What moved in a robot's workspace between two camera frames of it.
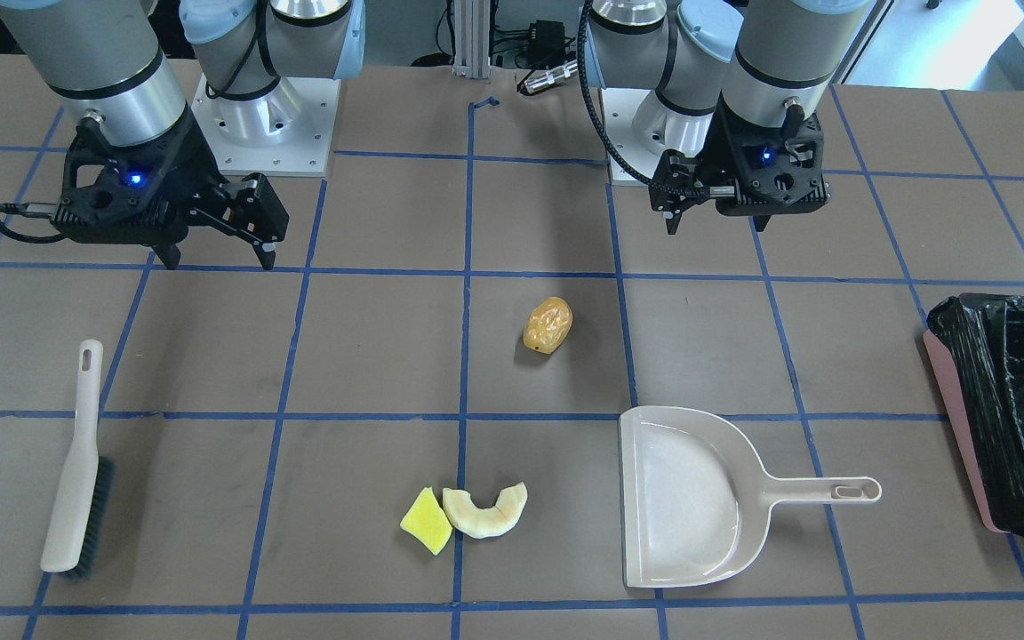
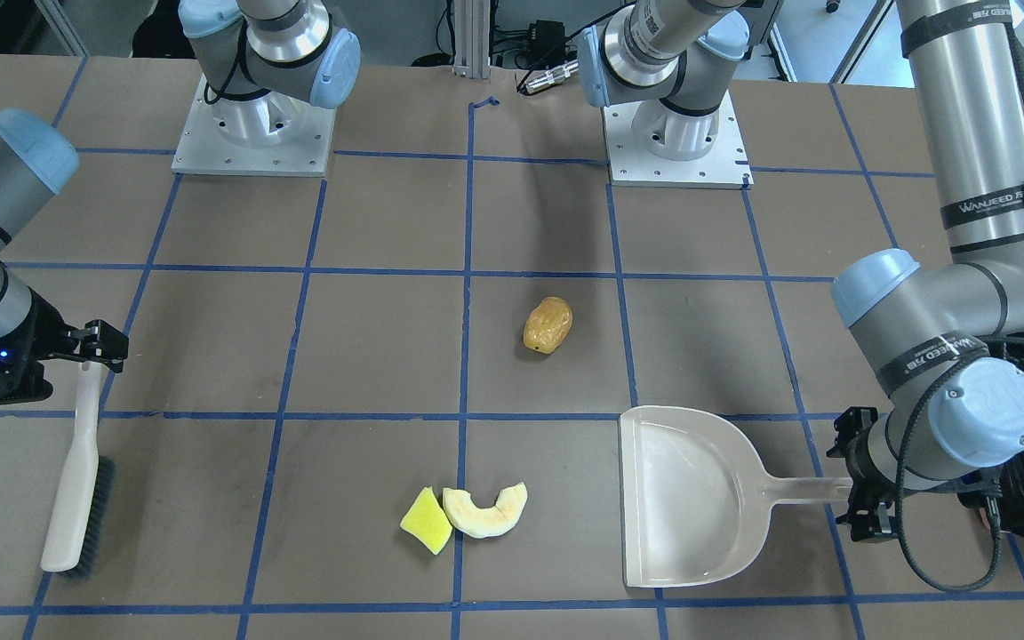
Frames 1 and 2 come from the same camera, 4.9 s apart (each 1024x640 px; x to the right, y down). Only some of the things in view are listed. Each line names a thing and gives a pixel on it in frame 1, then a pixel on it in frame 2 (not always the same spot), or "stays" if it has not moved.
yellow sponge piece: (428, 522) stays
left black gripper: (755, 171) → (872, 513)
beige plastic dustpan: (696, 497) stays
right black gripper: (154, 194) → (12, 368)
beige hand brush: (85, 496) stays
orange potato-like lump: (547, 324) stays
